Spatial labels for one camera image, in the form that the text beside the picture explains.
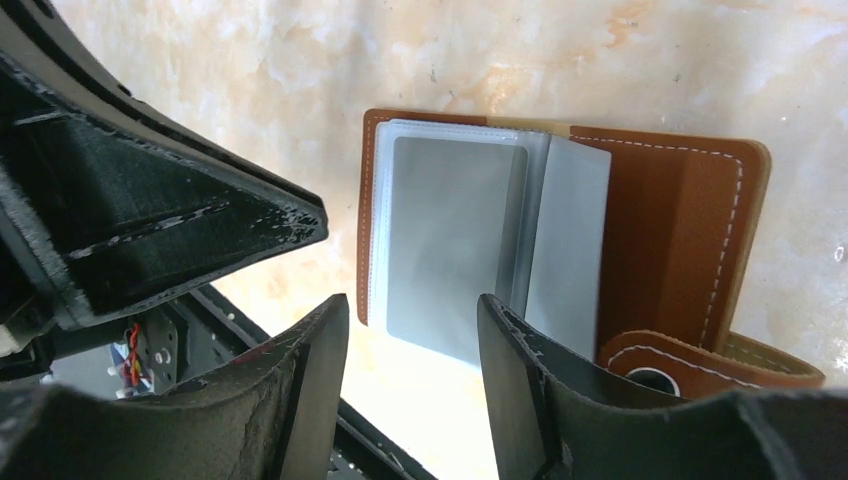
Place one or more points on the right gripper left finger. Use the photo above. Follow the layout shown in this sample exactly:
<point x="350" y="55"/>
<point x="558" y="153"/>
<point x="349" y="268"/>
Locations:
<point x="55" y="432"/>

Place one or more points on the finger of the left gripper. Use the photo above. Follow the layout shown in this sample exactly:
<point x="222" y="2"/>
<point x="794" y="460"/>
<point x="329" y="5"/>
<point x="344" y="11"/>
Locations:
<point x="104" y="223"/>

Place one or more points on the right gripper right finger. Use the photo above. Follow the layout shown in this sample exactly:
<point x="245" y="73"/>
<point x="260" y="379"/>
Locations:
<point x="555" y="415"/>

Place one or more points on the brown leather card holder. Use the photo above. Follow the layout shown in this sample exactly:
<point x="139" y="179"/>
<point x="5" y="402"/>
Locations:
<point x="629" y="250"/>

